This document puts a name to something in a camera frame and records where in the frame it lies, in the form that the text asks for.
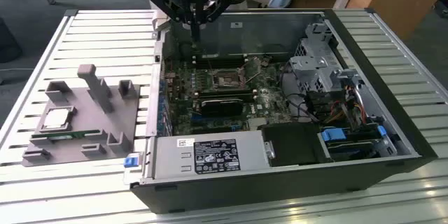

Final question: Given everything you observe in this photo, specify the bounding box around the coloured wire bundle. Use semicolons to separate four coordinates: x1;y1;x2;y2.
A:
324;84;368;130

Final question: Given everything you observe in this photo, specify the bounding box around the silver chipset heatsink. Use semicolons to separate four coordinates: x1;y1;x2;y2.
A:
246;118;268;131

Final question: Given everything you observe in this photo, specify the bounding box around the blue disk carrier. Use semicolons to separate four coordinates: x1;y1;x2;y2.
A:
320;127;346;143

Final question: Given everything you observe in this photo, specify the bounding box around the CPU socket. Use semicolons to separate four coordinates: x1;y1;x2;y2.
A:
208;68;248;90

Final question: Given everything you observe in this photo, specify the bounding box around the black graphics card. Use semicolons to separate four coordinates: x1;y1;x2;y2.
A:
200;98;245;119

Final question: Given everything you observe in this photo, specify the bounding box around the black chair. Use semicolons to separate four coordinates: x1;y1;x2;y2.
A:
433;0;448;20

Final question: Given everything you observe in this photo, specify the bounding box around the green motherboard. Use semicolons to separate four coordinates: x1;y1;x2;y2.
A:
161;53;293;137

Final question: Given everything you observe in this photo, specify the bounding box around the black power supply label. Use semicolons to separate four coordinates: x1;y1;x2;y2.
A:
193;138;242;175

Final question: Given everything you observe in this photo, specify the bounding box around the grey parts rack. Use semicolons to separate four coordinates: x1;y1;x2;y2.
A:
20;63;142;168

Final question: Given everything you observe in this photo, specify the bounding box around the silver CPU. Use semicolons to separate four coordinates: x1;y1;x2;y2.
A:
41;108;73;128

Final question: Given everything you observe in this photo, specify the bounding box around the black open PC case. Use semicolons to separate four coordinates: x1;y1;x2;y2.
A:
124;8;440;214

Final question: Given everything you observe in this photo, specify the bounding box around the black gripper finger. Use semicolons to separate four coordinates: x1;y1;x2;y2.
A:
146;0;197;41
196;0;238;41

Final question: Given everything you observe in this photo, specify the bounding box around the green RAM stick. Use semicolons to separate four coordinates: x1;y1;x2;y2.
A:
30;129;101;140

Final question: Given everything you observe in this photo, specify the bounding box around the thin metal locking lever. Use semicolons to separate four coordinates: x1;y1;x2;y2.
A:
201;48;214;75

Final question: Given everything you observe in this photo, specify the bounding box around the black plastic shroud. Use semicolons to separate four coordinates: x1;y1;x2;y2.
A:
260;123;332;167

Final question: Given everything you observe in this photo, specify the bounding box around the silver metal latch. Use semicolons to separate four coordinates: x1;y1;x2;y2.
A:
264;141;277;159

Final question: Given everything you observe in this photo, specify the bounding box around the black RAM slot bank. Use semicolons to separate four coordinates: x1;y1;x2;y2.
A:
194;90;254;100
193;55;248;69

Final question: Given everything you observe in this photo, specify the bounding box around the black internal cable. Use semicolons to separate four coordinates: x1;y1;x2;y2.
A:
285;94;316;120

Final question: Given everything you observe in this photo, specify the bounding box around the silver metal drive cage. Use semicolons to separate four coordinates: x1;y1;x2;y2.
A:
288;23;361;93

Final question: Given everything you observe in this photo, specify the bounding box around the silver power supply unit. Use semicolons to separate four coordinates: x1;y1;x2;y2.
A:
146;129;272;180

